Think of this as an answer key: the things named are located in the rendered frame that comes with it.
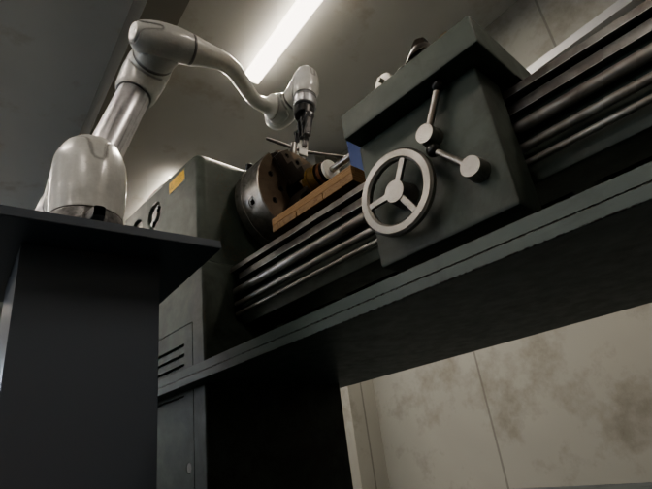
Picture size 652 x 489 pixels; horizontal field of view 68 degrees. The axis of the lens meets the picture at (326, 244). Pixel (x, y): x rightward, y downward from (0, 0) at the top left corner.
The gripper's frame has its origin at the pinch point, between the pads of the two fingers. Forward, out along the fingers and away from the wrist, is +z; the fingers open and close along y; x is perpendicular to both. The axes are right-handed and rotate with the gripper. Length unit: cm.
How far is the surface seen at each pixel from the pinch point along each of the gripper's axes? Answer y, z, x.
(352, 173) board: -44, 45, 5
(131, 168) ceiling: 288, -188, 61
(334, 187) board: -38, 46, 7
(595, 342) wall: 46, 21, -199
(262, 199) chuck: -7.5, 31.6, 14.7
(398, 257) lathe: -58, 74, 4
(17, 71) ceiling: 186, -166, 147
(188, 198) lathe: 10.3, 25.8, 33.2
